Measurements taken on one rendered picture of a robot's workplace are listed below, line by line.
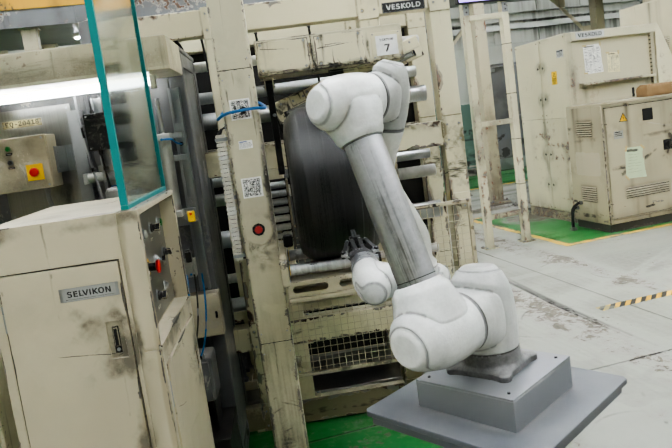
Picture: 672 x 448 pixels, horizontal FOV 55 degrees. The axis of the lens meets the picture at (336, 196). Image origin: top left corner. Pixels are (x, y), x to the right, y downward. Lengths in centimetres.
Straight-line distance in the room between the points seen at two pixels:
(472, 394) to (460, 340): 18
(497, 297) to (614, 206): 508
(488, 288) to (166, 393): 88
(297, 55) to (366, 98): 111
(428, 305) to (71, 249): 90
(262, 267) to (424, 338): 108
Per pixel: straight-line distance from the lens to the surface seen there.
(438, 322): 150
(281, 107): 278
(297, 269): 236
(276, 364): 254
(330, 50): 267
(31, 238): 178
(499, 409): 163
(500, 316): 166
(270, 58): 265
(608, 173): 662
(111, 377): 182
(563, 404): 177
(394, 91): 167
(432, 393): 174
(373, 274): 187
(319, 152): 220
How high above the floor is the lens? 142
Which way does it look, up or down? 7 degrees down
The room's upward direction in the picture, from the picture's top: 8 degrees counter-clockwise
